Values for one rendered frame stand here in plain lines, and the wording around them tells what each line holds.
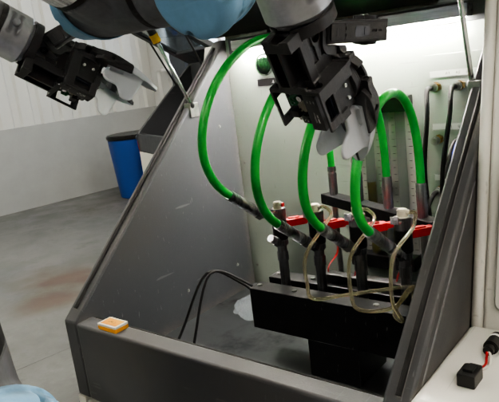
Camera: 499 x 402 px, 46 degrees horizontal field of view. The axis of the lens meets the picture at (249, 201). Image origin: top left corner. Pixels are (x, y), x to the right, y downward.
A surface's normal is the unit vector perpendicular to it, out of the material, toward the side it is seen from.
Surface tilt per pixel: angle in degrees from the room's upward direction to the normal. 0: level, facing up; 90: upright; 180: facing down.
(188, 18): 120
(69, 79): 75
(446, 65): 90
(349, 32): 98
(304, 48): 97
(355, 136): 100
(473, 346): 0
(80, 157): 90
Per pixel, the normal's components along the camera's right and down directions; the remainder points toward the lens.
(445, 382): -0.12, -0.97
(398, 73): -0.62, 0.25
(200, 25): -0.38, 0.73
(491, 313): -0.62, 0.01
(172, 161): 0.78, 0.04
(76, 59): 0.66, -0.18
